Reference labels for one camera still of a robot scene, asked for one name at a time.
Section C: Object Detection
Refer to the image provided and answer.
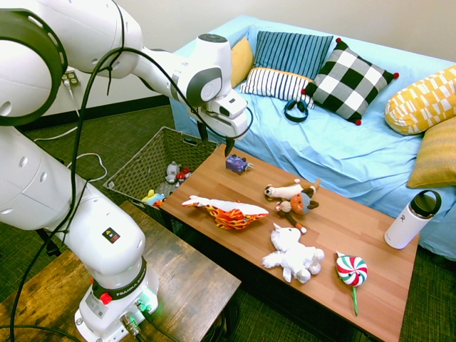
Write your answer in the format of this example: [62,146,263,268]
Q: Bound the plain yellow pillow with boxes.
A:
[230,36,255,88]

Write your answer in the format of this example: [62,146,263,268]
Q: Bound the black white checkered pillow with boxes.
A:
[301,37,400,126]

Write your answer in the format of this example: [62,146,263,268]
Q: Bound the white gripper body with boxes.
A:
[197,90,249,141]

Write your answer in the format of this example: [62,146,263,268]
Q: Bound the white unicorn plush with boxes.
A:
[261,222,326,284]

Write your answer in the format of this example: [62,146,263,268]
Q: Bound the blue purple toy truck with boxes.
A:
[224,153,255,177]

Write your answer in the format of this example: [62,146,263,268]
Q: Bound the woven grey wicker basket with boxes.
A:
[103,126,220,229]

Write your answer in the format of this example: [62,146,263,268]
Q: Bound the wall power outlet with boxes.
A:
[61,71,81,88]

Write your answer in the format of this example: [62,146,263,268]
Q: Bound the brown monkey plush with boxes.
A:
[276,200,308,234]

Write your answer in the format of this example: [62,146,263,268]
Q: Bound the sofa with light blue cover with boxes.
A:
[170,14,456,264]

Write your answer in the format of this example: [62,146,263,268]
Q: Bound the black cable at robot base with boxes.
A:
[137,302,185,342]

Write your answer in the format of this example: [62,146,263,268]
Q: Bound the red green swirl lollipop toy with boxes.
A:
[335,251,368,317]

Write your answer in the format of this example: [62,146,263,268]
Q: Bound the orange flame whale plush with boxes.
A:
[181,195,270,232]

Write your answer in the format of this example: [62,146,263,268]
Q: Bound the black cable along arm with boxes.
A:
[9,0,254,342]

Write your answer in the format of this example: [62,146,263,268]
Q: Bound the blue yellow fish plush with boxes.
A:
[141,190,167,208]

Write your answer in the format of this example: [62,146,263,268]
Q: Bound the grey rhino plush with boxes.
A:
[165,161,182,185]

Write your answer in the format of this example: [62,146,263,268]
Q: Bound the blue striped pillow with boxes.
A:
[253,30,334,81]

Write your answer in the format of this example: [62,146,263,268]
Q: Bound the mustard woven pillow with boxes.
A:
[406,116,456,190]

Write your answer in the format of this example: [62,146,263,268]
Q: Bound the yellow white patterned pillow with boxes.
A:
[384,64,456,136]

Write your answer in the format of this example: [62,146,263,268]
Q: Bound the dark wooden robot stand table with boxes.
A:
[0,199,242,342]

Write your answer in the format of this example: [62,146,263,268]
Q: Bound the orange grey cat plush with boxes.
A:
[289,187,321,217]

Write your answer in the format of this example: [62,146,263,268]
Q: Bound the wooden coffee table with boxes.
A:
[159,142,421,342]

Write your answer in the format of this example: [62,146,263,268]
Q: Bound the white power cable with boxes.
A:
[33,80,108,183]

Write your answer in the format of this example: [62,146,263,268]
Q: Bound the white water bottle black lid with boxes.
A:
[383,190,442,250]

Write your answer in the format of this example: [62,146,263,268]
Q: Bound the white brown dog plush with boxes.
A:
[264,177,321,202]

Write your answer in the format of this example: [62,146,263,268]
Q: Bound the black blue headphones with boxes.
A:
[284,99,310,124]

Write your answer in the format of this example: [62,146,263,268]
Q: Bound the white black striped pillow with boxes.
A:
[239,67,316,110]

